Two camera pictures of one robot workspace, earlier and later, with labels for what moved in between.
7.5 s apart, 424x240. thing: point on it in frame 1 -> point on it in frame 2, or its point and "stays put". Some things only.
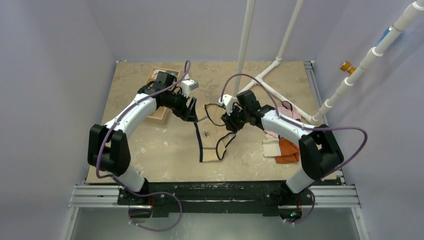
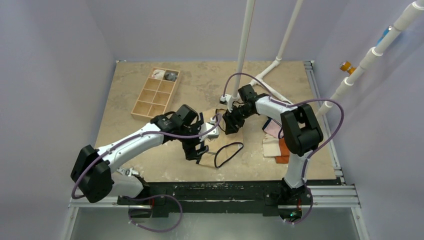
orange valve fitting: x=346 y=66 stays put
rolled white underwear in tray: x=155 y=72 stays put
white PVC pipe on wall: x=414 y=10 stays put
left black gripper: x=182 y=112 -> x=190 y=151
